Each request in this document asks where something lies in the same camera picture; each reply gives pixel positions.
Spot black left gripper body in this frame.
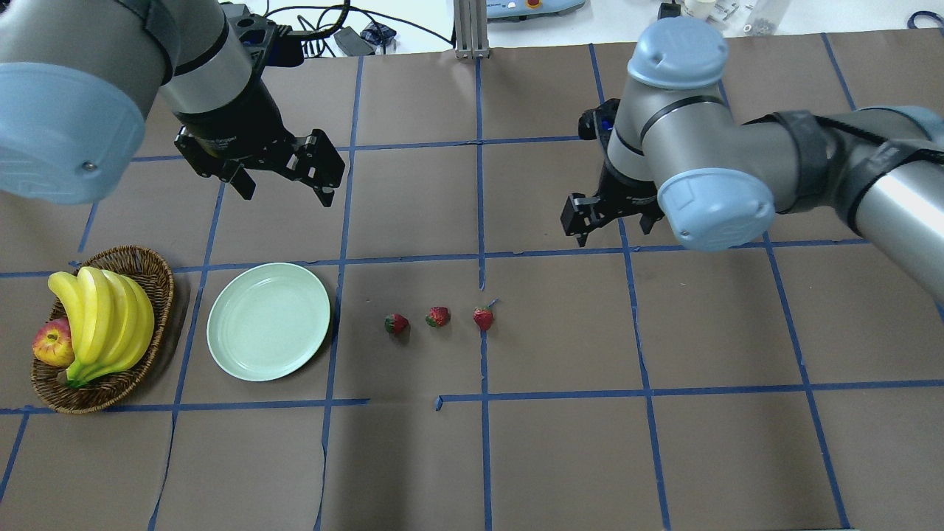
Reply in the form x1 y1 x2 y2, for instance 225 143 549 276
174 81 345 207

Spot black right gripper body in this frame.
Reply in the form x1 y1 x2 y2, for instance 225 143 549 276
560 166 664 248

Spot red strawberry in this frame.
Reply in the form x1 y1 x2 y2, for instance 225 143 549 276
473 306 495 332
383 313 410 336
425 306 451 328

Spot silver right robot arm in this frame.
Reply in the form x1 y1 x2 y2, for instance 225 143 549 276
560 17 943 302

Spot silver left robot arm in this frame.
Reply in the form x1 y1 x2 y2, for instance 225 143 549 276
1 1 345 207

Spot pale green plate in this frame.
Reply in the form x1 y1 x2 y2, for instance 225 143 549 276
206 263 333 382

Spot wicker basket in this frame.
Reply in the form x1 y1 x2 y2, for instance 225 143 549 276
30 245 176 414

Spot yellow banana bunch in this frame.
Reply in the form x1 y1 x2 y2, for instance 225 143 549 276
47 266 155 389

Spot red apple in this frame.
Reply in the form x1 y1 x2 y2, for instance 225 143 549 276
32 317 75 367

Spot aluminium frame post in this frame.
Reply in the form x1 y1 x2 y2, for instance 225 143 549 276
452 0 491 60

